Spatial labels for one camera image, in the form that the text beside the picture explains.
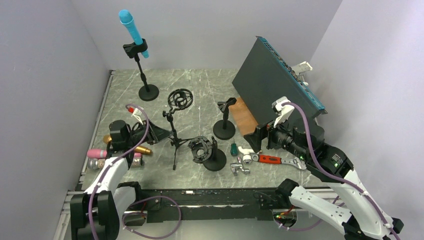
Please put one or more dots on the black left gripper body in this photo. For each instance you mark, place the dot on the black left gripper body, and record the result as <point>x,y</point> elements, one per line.
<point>149,138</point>

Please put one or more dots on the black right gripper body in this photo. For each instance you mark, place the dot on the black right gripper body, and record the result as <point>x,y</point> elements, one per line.
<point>265,130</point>

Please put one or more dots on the gold microphone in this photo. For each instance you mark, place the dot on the gold microphone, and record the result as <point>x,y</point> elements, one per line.
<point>139,149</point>

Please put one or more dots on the black clip stand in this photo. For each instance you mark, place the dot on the black clip stand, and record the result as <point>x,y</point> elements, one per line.
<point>225,129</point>

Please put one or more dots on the black stand holding blue microphone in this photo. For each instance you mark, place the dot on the black stand holding blue microphone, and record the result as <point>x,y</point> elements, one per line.
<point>148,92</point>

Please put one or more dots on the black shock-mount stand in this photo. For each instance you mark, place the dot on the black shock-mount stand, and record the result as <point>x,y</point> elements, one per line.
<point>207,153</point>

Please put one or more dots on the pink microphone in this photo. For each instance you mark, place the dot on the pink microphone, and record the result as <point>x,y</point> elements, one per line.
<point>102,154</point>

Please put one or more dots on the glitter sequin microphone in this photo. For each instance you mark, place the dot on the glitter sequin microphone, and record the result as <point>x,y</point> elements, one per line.
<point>97,164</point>

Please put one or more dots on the blue microphone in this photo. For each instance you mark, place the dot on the blue microphone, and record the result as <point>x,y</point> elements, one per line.
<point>127,20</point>

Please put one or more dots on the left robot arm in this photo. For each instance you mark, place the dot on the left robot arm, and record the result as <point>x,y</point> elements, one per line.
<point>97,213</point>

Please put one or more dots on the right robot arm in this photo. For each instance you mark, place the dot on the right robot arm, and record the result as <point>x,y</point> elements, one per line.
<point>364,219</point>

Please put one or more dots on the brown wooden board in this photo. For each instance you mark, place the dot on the brown wooden board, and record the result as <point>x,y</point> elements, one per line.
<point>243,118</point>

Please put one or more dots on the white plastic faucet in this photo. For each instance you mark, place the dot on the white plastic faucet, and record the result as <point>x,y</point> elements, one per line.
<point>248,155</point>

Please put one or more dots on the chrome pipe fitting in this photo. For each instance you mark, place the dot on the chrome pipe fitting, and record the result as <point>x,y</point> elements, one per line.
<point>239,167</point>

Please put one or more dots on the dark rack unit, blue front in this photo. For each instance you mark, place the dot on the dark rack unit, blue front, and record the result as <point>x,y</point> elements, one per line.
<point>264,77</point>

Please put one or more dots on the green handle screwdriver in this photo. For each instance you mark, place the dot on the green handle screwdriver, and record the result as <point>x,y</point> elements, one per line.
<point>233,149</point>

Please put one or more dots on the white camera mount, right wrist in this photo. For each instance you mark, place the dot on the white camera mount, right wrist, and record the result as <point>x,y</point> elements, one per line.
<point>283,109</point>

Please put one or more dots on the white camera mount, wrist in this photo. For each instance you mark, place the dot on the white camera mount, wrist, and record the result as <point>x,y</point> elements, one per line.
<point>283,109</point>
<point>136,113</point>

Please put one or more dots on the white camera mount, left wrist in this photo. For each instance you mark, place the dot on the white camera mount, left wrist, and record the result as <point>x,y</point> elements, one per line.
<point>136,113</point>

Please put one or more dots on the red handle adjustable wrench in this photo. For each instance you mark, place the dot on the red handle adjustable wrench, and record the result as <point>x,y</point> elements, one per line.
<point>268,159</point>

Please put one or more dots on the black front rail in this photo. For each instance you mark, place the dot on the black front rail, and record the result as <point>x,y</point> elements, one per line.
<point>212,204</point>

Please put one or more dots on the white bracket behind rack unit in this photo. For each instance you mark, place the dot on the white bracket behind rack unit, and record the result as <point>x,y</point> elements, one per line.
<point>301,68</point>

